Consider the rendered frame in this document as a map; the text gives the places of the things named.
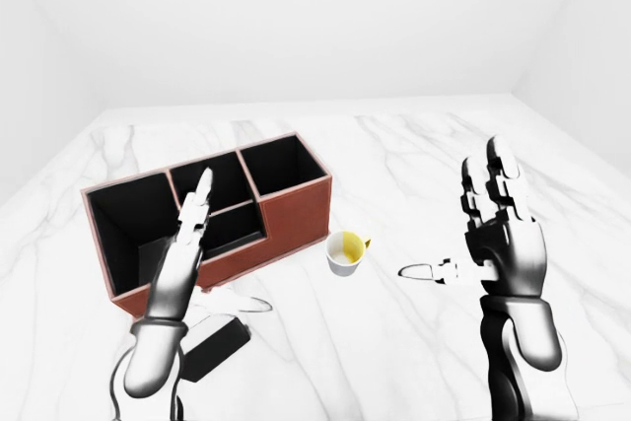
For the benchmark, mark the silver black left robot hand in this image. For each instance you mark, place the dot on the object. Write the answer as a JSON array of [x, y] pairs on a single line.
[[172, 283]]

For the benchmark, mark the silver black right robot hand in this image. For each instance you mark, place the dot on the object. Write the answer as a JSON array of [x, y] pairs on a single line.
[[517, 263]]

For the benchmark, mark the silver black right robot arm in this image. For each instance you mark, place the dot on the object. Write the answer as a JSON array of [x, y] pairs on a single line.
[[527, 357]]

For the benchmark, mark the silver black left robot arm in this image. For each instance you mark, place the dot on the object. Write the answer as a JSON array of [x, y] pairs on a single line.
[[148, 367]]

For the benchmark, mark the red-brown desk caddy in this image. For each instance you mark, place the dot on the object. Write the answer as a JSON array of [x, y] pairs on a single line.
[[296, 214]]

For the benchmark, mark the white mug yellow inside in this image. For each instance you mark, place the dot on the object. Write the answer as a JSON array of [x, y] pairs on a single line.
[[340, 263]]

